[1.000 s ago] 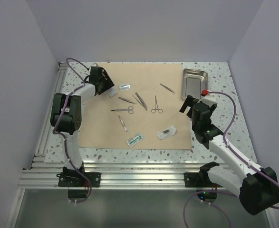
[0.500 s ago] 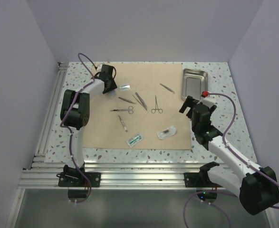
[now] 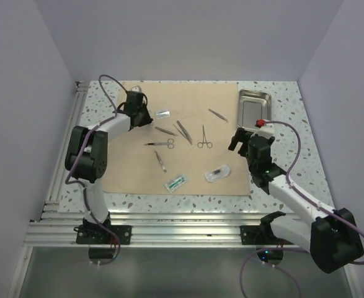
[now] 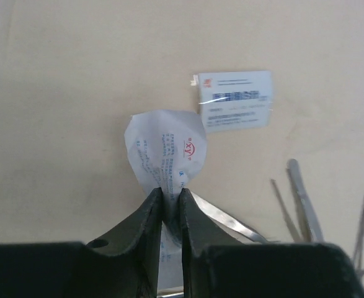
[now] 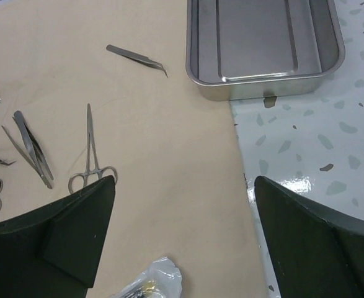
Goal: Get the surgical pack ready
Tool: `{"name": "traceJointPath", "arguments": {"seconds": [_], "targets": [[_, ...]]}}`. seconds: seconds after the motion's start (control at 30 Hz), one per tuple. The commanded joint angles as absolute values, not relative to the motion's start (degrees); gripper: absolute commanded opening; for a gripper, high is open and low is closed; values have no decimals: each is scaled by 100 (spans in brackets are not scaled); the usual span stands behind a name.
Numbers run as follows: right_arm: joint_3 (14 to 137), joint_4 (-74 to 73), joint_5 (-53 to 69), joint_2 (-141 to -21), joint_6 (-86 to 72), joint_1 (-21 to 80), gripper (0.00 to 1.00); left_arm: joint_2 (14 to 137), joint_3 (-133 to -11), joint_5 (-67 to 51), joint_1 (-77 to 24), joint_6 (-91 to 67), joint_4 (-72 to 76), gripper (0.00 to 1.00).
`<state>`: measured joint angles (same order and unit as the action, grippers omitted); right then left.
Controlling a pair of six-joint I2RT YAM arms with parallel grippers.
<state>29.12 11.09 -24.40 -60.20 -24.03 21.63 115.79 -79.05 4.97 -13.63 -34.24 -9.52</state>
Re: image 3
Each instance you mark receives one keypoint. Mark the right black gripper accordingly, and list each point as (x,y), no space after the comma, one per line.
(239,137)

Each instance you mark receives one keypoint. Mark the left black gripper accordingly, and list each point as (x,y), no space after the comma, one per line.
(147,119)

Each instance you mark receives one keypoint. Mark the small clear foil packet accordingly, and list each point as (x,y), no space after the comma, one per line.
(162,114)

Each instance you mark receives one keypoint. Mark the short tweezers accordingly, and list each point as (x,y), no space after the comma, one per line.
(166,131)

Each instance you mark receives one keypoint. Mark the clear blister pack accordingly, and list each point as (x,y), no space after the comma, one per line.
(219,173)

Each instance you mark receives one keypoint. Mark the surgical scissors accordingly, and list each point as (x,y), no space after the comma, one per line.
(169,143)

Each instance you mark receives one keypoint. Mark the stainless steel tray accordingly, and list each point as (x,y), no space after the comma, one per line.
(253,106)

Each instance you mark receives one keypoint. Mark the hemostat forceps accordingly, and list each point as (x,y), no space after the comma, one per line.
(204,141)

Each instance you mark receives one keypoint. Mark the curved tweezers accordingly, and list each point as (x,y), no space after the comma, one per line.
(218,115)

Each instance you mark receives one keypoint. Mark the long tweezers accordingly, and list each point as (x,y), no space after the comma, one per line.
(185,132)

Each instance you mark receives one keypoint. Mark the green white suture packet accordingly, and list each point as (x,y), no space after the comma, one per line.
(176,183)

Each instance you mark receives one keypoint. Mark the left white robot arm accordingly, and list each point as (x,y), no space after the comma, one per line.
(87,153)

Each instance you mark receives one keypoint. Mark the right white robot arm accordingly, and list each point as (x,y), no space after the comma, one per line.
(329,235)

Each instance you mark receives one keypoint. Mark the beige cloth mat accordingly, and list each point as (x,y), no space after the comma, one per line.
(133,167)

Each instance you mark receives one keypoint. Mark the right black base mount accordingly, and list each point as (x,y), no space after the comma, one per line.
(262,233)

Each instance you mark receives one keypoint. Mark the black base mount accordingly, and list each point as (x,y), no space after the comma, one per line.
(262,233)
(89,233)

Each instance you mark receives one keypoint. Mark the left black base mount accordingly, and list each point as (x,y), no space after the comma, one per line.
(89,233)

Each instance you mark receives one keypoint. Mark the aluminium rail frame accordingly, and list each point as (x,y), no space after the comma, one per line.
(179,220)

